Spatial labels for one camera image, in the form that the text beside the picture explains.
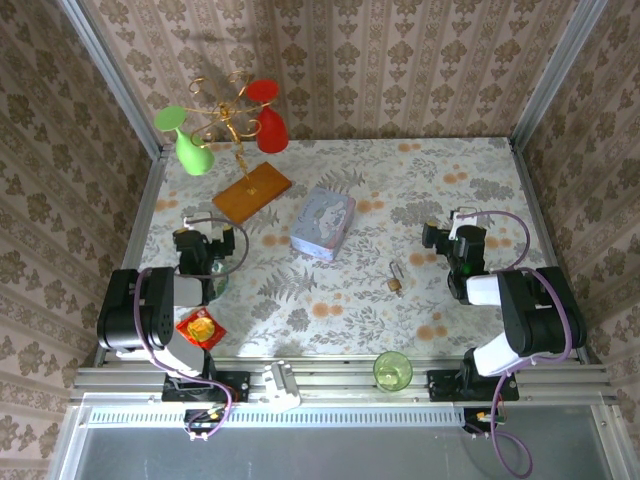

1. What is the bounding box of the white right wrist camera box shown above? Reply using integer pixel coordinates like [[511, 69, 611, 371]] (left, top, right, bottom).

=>
[[448, 206, 476, 241]]

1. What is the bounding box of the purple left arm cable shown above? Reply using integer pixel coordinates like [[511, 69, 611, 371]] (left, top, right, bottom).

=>
[[132, 214, 251, 443]]

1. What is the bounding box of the aluminium frame rail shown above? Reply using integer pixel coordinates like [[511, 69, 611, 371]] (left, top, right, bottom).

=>
[[73, 355, 617, 402]]

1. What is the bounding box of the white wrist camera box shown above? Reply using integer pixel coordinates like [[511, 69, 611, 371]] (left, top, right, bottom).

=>
[[448, 206, 476, 241], [180, 212, 215, 236]]

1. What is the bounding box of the green wine glass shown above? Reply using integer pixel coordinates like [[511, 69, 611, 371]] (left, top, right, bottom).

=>
[[153, 104, 217, 177]]

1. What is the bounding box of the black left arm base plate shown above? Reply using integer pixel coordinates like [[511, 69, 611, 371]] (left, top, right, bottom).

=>
[[161, 370, 252, 404]]

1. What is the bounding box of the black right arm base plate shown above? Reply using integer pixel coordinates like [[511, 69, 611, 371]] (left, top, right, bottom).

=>
[[426, 368, 520, 403]]

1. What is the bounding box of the red snack packet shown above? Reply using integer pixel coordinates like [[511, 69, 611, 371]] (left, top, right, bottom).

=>
[[175, 308, 228, 350]]

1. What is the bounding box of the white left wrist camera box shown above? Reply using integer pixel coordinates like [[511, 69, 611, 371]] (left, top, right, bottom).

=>
[[180, 212, 215, 236]]

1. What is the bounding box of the aluminium frame post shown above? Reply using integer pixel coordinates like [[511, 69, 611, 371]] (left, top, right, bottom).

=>
[[55, 0, 172, 160], [508, 0, 610, 152]]

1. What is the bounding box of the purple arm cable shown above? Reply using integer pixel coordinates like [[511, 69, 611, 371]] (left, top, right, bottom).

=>
[[462, 209, 574, 478], [132, 214, 251, 443]]

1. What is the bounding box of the blue cartoon tin box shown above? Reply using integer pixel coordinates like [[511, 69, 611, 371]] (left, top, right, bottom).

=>
[[290, 185, 358, 264]]

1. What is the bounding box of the green glass tumbler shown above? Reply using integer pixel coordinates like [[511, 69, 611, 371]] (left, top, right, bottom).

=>
[[373, 350, 415, 394]]

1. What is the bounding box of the clear glass cup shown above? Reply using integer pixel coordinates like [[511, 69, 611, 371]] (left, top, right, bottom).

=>
[[208, 256, 233, 302]]

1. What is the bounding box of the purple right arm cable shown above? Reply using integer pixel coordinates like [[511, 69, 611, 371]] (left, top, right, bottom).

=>
[[462, 209, 574, 478]]

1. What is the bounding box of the white slotted cable duct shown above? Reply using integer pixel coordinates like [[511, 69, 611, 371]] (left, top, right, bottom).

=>
[[83, 405, 467, 429]]

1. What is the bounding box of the red wine glass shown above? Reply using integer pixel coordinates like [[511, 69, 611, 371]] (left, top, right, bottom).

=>
[[244, 78, 290, 155]]

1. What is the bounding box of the black connector board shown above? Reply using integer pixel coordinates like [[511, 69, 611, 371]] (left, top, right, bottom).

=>
[[183, 407, 227, 434], [462, 406, 507, 434]]

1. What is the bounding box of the floral tablecloth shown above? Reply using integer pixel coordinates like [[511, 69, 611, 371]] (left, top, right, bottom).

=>
[[115, 136, 576, 359]]

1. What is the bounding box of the gold wire rack wooden base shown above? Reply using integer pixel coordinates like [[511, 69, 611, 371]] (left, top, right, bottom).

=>
[[187, 69, 294, 227]]

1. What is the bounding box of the white plastic bracket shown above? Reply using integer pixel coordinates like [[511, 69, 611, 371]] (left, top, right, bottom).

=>
[[262, 360, 303, 413]]

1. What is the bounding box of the small brass padlock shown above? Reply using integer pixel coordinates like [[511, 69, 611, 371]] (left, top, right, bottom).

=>
[[386, 260, 405, 294]]

